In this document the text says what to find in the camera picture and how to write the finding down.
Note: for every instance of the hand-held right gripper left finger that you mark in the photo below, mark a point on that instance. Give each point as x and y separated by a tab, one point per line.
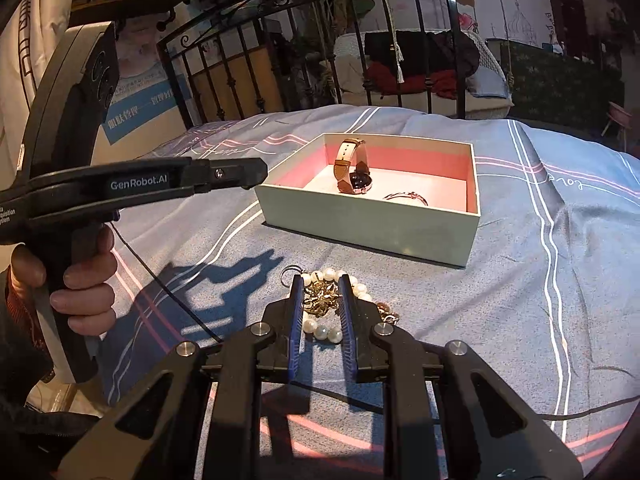
295	320

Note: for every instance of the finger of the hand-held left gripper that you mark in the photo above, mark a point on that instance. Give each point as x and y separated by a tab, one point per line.
235	172

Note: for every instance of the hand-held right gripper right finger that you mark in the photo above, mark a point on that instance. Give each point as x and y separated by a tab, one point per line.
350	330

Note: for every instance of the pale green jewelry box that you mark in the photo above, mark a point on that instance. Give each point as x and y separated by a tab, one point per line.
375	232

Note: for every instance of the person's left hand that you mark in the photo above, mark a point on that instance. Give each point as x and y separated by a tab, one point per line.
82	282

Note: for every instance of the yellow wooden board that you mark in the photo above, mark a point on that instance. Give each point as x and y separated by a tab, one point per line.
260	77

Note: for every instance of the blue striped bedsheet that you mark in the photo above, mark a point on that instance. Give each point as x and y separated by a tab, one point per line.
500	310

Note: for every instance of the white hanging swing chair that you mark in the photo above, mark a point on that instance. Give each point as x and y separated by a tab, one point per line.
350	45

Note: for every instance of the red garment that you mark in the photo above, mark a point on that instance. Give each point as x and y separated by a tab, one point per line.
390	82

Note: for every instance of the black garment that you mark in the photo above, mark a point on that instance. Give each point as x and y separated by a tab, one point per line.
415	50

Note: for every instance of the black metal bed headboard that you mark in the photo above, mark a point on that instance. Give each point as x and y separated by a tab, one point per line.
461	85

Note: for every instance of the light blue cushion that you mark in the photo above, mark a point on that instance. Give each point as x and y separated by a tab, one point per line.
487	82

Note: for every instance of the green patterned counter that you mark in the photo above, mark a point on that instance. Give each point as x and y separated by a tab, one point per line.
560	85

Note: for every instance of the pink stool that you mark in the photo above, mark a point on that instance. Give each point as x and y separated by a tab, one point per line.
619	112

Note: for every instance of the blue and white wall poster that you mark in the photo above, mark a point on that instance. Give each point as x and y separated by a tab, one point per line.
145	95

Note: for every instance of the dark wooden wall shelf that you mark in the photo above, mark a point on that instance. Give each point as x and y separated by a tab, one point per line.
125	2

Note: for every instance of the large white wall poster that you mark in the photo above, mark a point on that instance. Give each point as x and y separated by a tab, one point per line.
500	5

